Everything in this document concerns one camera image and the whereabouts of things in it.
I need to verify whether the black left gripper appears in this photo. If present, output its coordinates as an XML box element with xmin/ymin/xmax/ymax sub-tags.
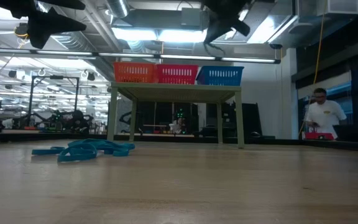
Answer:
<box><xmin>0</xmin><ymin>0</ymin><xmax>87</xmax><ymax>50</ymax></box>

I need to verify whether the black aluminium table frame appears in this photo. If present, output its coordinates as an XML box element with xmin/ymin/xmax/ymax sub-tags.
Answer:
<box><xmin>0</xmin><ymin>129</ymin><xmax>358</xmax><ymax>154</ymax></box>

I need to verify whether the black cabinet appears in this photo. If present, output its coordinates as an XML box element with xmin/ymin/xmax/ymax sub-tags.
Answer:
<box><xmin>206</xmin><ymin>102</ymin><xmax>263</xmax><ymax>138</ymax></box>

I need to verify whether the person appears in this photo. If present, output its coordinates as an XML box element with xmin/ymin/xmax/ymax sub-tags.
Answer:
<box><xmin>170</xmin><ymin>116</ymin><xmax>186</xmax><ymax>134</ymax></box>
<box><xmin>304</xmin><ymin>87</ymin><xmax>348</xmax><ymax>140</ymax></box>

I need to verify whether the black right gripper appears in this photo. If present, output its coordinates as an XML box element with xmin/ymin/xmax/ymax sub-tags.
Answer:
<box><xmin>200</xmin><ymin>0</ymin><xmax>252</xmax><ymax>45</ymax></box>

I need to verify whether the pale green small riser table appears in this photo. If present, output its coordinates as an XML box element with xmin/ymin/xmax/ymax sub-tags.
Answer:
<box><xmin>106</xmin><ymin>82</ymin><xmax>246</xmax><ymax>149</ymax></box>

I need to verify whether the silver ventilation duct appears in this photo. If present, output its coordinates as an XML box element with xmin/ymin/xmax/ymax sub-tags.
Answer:
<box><xmin>106</xmin><ymin>0</ymin><xmax>130</xmax><ymax>19</ymax></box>

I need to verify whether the red plastic basket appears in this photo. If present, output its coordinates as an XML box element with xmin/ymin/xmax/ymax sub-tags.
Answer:
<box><xmin>155</xmin><ymin>64</ymin><xmax>200</xmax><ymax>85</ymax></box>

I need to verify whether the LED light bar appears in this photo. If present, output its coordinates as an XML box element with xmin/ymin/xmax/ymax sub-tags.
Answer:
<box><xmin>0</xmin><ymin>46</ymin><xmax>282</xmax><ymax>65</ymax></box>

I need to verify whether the white ceiling air unit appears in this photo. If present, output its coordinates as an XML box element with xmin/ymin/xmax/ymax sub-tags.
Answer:
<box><xmin>305</xmin><ymin>0</ymin><xmax>358</xmax><ymax>16</ymax></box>

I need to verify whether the black yellow cable reel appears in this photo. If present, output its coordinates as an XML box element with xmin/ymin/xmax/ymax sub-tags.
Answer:
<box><xmin>14</xmin><ymin>22</ymin><xmax>36</xmax><ymax>40</ymax></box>

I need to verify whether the yellow hanging cable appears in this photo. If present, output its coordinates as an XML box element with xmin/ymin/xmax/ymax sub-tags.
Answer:
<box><xmin>296</xmin><ymin>0</ymin><xmax>328</xmax><ymax>139</ymax></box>

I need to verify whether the red cart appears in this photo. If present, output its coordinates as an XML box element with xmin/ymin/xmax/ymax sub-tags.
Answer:
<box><xmin>303</xmin><ymin>131</ymin><xmax>335</xmax><ymax>141</ymax></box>

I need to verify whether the orange plastic basket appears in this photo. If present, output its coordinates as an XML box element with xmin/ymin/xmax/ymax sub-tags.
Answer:
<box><xmin>112</xmin><ymin>61</ymin><xmax>160</xmax><ymax>84</ymax></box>

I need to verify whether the black neighbouring rig frame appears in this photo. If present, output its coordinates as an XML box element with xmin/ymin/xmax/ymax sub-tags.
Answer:
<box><xmin>28</xmin><ymin>75</ymin><xmax>81</xmax><ymax>127</ymax></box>

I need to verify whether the blue plastic basket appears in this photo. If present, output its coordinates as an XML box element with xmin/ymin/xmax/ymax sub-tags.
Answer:
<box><xmin>196</xmin><ymin>65</ymin><xmax>245</xmax><ymax>87</ymax></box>

